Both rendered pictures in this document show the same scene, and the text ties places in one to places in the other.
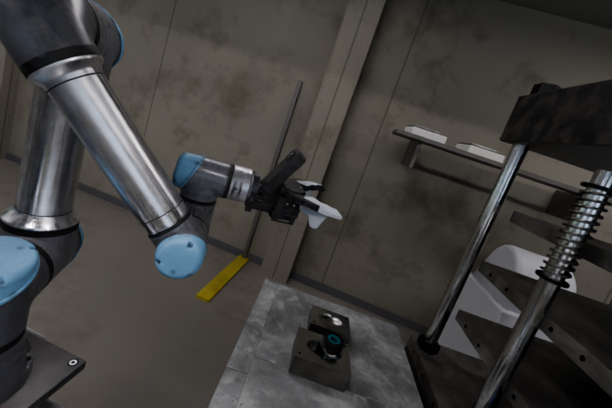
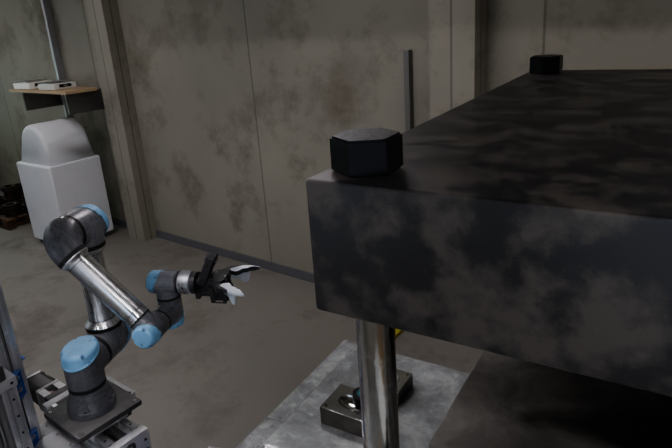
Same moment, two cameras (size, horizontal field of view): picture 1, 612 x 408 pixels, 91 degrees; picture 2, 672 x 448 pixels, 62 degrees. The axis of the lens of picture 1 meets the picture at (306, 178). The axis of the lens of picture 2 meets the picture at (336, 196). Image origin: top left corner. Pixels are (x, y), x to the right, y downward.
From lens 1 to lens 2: 1.37 m
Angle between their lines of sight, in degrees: 31
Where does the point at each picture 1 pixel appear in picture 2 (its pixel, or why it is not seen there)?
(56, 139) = not seen: hidden behind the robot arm
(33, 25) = (55, 251)
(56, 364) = (127, 400)
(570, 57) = not seen: outside the picture
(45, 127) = not seen: hidden behind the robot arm
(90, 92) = (82, 269)
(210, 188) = (167, 290)
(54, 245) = (109, 336)
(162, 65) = (254, 87)
